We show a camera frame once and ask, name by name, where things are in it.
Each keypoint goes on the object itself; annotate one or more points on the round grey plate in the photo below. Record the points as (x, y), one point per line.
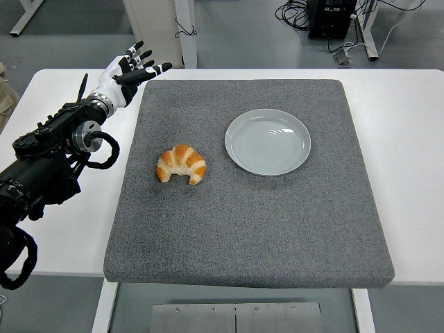
(267, 145)

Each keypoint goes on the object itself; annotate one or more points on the golden brown croissant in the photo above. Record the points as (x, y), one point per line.
(180, 156)

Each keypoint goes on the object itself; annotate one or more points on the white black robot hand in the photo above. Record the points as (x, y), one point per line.
(112, 81)

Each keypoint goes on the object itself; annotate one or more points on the person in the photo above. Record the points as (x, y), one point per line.
(6, 100)

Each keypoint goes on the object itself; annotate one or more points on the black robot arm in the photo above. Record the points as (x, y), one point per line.
(45, 135)

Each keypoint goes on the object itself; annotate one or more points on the grey floor outlet cover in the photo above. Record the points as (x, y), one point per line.
(12, 61)

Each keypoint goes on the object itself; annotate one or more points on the white desk leg with foot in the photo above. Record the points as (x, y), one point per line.
(368, 31)

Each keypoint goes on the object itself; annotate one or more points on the slanted white desk leg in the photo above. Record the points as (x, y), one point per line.
(24, 17)

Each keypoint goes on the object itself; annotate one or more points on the black computer tower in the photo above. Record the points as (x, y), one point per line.
(329, 21)

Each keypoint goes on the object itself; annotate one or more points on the beige cabinet panel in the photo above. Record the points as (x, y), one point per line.
(156, 21)

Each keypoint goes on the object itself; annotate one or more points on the white square post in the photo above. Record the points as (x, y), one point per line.
(187, 48)

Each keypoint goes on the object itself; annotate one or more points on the grey fabric mat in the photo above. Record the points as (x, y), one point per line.
(243, 225)

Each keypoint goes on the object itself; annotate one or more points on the white table leg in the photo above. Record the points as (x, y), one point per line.
(102, 308)
(364, 312)

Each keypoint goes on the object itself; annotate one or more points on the grey floor socket box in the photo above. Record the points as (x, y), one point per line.
(343, 58)

